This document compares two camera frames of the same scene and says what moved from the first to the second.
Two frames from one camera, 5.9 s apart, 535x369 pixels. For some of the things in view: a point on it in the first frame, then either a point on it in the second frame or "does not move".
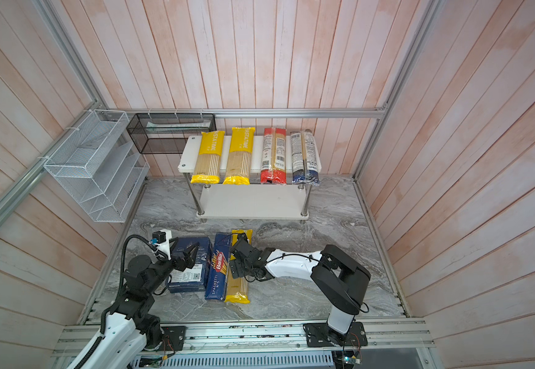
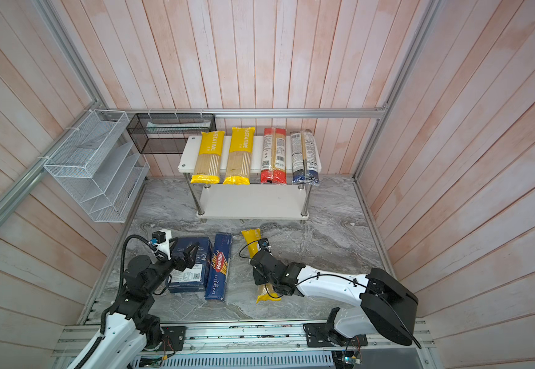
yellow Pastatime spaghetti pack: (238, 289) → (265, 291)
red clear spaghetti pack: (274, 163) does not move
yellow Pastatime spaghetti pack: (208, 163) does not move
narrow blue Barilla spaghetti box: (217, 282) does not move
